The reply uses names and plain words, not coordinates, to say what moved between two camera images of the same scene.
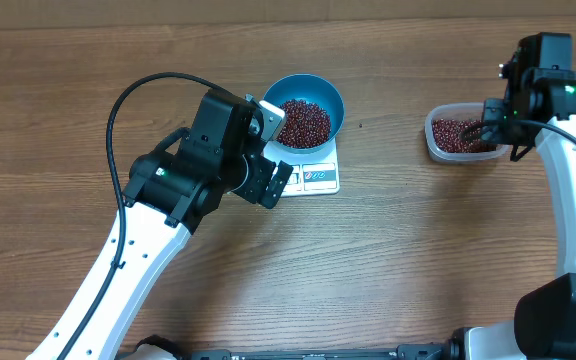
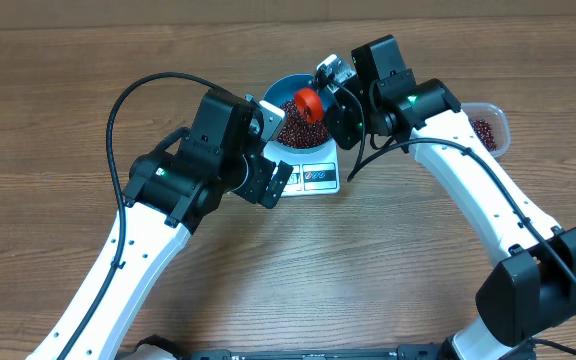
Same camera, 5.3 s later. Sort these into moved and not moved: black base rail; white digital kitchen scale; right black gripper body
Moved: right black gripper body
Not moved: black base rail; white digital kitchen scale
